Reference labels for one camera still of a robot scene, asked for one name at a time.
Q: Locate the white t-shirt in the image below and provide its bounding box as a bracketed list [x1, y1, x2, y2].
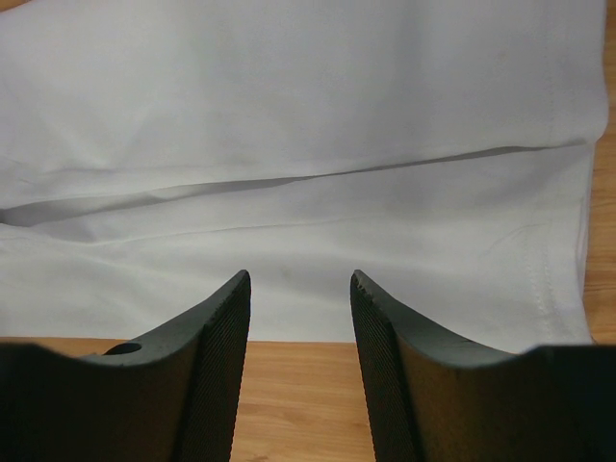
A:
[1, 1, 608, 352]

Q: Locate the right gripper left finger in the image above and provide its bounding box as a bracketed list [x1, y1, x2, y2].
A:
[1, 271, 251, 461]

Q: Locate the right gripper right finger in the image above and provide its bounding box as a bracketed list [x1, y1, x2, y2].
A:
[350, 271, 615, 461]

